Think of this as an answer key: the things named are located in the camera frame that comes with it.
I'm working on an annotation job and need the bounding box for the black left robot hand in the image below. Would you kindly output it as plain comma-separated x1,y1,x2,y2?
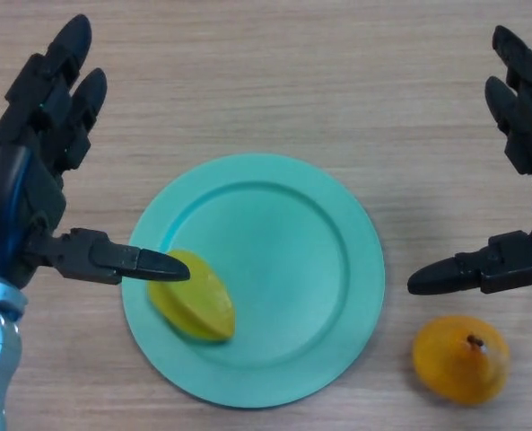
0,13,191,289

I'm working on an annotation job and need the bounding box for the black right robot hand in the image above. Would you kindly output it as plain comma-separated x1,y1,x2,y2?
406,24,532,296

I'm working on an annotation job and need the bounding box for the yellow starfruit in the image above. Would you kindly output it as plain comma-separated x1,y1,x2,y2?
147,249,239,345

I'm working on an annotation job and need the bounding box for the green round plate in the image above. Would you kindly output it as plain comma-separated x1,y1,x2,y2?
121,154,387,410

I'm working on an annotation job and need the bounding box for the orange pear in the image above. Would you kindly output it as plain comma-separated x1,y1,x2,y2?
411,314,512,407

